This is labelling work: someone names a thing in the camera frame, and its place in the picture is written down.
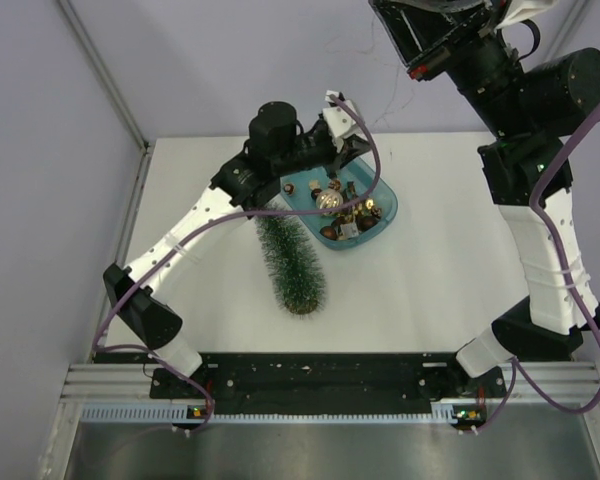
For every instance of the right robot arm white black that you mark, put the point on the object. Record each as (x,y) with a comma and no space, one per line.
(530,181)

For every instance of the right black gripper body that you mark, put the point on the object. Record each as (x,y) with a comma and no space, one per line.
(466,35)

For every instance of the brown bauble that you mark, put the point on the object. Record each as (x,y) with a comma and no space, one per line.
(329,233)

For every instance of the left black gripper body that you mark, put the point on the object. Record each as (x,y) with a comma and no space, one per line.
(310,151)

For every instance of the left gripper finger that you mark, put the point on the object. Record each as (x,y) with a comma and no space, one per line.
(333,169)
(353,148)

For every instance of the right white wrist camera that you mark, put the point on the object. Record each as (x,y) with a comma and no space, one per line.
(517,11)

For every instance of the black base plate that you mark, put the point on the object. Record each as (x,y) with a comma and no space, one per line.
(327,383)

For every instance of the large silver gold bauble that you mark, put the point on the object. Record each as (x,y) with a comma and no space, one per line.
(328,199)

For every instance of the right aluminium corner post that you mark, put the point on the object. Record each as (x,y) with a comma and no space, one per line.
(555,50)

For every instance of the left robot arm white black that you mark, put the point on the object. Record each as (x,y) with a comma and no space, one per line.
(276,146)

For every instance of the left aluminium corner post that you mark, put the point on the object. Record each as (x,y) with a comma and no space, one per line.
(102,73)

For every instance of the aluminium front rail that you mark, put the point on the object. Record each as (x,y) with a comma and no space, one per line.
(132,381)

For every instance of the small green christmas tree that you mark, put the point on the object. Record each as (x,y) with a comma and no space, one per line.
(294,268)

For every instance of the brown ribbon gold berry sprig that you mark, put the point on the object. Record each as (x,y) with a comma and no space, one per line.
(359,214)

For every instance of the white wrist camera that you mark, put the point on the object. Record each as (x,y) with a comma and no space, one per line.
(340,124)
(517,11)

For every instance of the white slotted cable duct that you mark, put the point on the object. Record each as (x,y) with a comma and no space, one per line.
(189,415)

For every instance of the aluminium corner post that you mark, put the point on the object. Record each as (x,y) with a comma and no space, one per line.
(555,50)
(102,73)

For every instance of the teal plastic bin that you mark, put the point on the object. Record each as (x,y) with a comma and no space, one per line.
(381,201)

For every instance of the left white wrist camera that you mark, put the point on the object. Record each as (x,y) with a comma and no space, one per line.
(340,124)

